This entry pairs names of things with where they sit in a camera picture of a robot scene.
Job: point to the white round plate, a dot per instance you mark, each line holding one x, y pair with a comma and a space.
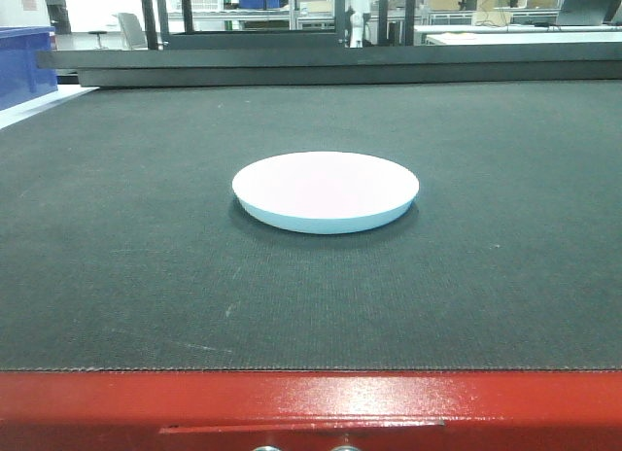
325, 192

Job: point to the grey office chair background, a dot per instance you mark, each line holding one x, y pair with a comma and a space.
132, 32

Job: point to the dark grey table mat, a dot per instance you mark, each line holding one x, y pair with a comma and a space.
123, 245

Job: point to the red metal table frame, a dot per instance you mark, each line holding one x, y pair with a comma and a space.
312, 410

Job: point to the dark grey stacked boards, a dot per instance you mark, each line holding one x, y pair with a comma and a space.
340, 66

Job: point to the blue plastic bin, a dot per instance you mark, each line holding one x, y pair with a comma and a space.
21, 78

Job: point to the grey laptop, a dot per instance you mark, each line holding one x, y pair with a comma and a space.
583, 12

